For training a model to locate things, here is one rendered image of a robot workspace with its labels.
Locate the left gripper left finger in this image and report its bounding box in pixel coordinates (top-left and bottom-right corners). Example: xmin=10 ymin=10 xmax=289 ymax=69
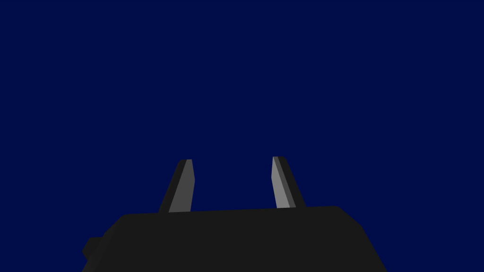
xmin=158 ymin=159 xmax=196 ymax=213

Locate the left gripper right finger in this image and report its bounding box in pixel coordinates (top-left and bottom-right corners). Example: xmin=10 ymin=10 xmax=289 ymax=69
xmin=271 ymin=156 xmax=307 ymax=209

